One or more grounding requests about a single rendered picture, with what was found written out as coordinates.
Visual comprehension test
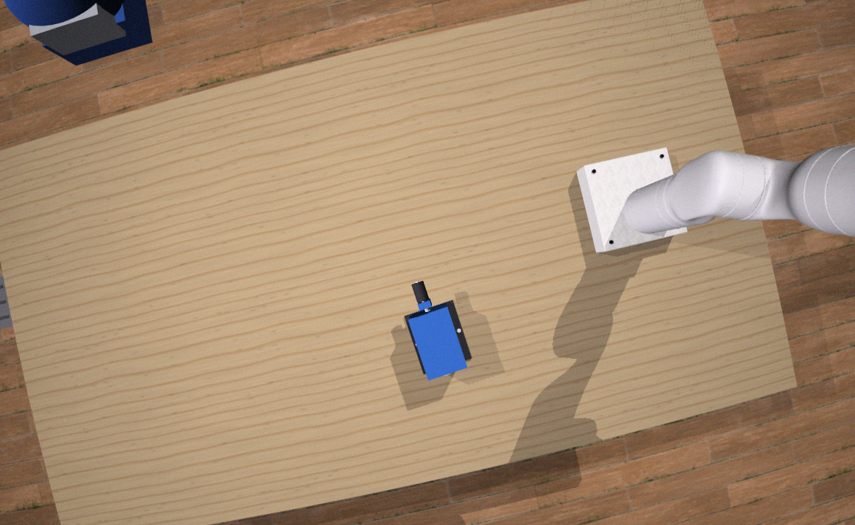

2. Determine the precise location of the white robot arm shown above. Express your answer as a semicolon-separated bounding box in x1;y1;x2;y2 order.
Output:
624;145;855;237

